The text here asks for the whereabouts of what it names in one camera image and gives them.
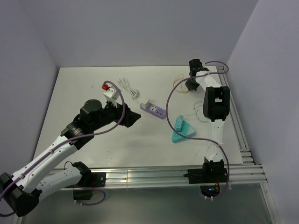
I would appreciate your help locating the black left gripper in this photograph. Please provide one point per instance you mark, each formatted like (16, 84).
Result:
(129, 117)

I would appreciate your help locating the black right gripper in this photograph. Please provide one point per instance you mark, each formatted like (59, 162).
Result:
(190, 87)

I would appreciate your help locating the teal charger adapter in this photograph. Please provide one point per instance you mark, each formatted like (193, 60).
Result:
(179, 123)

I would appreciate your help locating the small white block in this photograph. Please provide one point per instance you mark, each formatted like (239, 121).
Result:
(145, 103)

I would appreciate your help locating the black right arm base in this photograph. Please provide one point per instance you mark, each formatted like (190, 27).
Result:
(207, 176)

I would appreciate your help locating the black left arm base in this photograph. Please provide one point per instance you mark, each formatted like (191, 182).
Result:
(93, 179)

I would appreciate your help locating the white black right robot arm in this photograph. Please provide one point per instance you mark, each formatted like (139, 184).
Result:
(216, 108)

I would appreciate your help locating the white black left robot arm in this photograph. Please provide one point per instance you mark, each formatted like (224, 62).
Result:
(25, 188)

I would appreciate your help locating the purple power strip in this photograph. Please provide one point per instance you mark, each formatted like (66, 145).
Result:
(154, 110)

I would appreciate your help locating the teal triangular power strip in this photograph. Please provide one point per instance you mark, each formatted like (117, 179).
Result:
(187, 130)

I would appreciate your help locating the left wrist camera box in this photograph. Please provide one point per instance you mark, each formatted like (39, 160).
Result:
(111, 94)

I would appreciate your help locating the aluminium right rail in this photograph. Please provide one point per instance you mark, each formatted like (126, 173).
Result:
(235, 143)

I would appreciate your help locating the aluminium rail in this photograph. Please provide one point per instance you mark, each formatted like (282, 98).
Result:
(172, 176)
(235, 143)

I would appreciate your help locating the aluminium front rail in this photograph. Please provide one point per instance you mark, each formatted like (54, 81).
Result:
(172, 176)

